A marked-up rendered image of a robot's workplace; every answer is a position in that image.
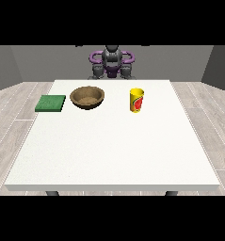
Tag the brown wooden bowl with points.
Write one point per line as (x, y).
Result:
(87, 97)

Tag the green square pad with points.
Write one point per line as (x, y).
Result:
(50, 103)

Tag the grey robot trunk purple rings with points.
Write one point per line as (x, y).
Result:
(111, 62)

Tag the dark table leg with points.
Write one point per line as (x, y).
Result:
(171, 193)
(52, 193)

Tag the yellow cup with melon print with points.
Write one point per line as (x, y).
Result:
(136, 101)

